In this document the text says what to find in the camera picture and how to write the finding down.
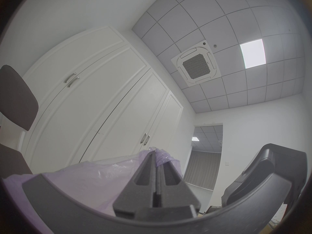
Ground white chair with grey pads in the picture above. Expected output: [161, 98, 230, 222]
[0, 65, 39, 177]

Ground grey curtain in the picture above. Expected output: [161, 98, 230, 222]
[183, 151, 222, 190]

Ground white ceiling air vent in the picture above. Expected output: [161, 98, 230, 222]
[171, 40, 222, 87]

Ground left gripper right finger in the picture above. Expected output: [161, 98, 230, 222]
[156, 161, 201, 211]

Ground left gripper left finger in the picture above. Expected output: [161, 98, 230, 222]
[113, 151, 156, 219]

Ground purple plastic bag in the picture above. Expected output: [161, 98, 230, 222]
[5, 146, 182, 215]

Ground white wardrobe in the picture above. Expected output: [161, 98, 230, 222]
[18, 26, 184, 174]

